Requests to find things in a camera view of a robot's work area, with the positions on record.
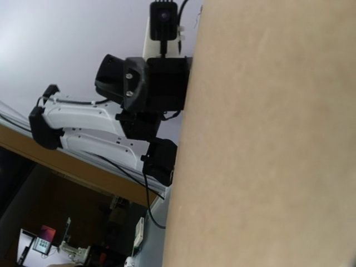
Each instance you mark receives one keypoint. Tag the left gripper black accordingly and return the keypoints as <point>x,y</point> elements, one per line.
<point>139,85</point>

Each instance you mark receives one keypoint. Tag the brown backing board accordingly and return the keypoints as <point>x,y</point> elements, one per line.
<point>265,174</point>

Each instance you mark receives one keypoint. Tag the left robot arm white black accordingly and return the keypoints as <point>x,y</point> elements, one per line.
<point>160,156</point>

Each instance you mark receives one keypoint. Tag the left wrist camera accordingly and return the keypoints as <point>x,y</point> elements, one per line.
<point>165,24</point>

